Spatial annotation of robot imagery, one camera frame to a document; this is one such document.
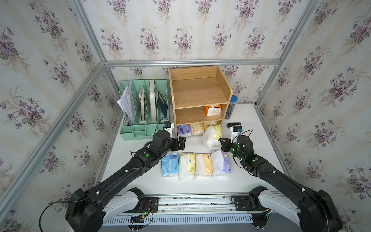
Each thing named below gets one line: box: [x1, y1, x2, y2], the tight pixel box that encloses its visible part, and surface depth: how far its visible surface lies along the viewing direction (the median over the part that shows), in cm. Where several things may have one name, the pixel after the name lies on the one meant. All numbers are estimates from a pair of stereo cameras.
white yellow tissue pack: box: [201, 124, 223, 148], surface depth 86 cm
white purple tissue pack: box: [210, 149, 231, 177], surface depth 83 cm
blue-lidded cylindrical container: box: [225, 94, 239, 120], surface depth 103 cm
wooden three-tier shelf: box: [168, 65, 233, 137], surface depth 89 cm
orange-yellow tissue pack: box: [195, 153, 213, 174], surface depth 84 cm
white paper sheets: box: [116, 79, 136, 126], surface depth 90 cm
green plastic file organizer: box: [118, 79, 171, 141], surface depth 100 cm
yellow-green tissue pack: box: [178, 152, 197, 182], surface depth 84 cm
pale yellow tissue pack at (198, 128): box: [190, 122, 208, 136], surface depth 98 cm
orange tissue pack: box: [204, 104, 222, 116], surface depth 88 cm
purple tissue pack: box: [176, 124, 192, 137], surface depth 97 cm
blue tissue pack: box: [160, 151, 180, 177], surface depth 84 cm
